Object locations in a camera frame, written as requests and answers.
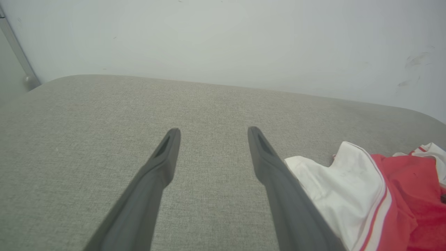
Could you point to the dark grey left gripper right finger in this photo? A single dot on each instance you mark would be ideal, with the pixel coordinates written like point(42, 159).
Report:
point(292, 209)

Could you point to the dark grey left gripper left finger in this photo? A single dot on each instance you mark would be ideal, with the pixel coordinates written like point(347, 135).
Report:
point(139, 205)

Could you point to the red and white shirt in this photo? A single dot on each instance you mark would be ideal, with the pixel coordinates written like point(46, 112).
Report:
point(393, 198)

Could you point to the silver metal pole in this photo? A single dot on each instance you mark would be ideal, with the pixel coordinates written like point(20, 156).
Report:
point(15, 52)

